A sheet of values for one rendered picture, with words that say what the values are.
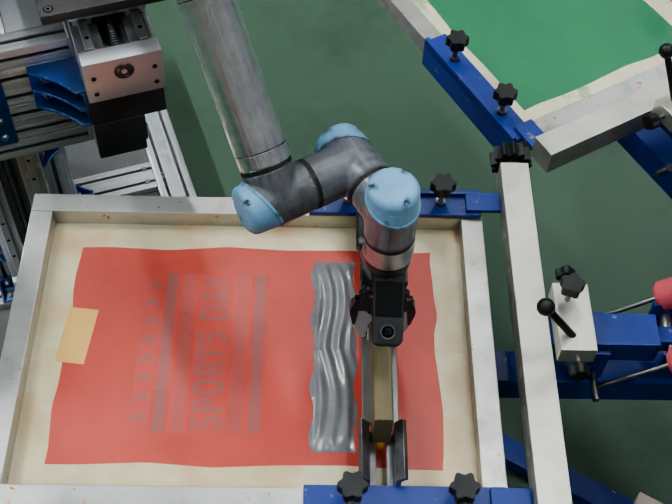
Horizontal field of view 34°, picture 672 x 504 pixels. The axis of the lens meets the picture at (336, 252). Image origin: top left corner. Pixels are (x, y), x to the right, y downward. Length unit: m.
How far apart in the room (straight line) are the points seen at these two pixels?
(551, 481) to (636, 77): 0.91
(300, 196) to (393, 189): 0.13
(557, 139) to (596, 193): 1.33
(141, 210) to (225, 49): 0.55
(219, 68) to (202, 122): 1.94
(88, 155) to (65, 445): 1.45
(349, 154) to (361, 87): 1.97
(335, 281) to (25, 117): 0.66
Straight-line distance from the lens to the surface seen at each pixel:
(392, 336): 1.62
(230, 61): 1.48
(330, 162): 1.55
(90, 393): 1.81
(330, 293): 1.87
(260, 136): 1.50
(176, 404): 1.78
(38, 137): 2.17
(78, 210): 1.98
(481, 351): 1.80
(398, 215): 1.49
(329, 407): 1.77
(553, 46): 2.33
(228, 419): 1.76
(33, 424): 1.80
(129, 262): 1.94
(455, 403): 1.79
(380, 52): 3.64
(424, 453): 1.74
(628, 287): 3.17
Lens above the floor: 2.52
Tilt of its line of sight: 54 degrees down
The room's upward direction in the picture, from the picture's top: 3 degrees clockwise
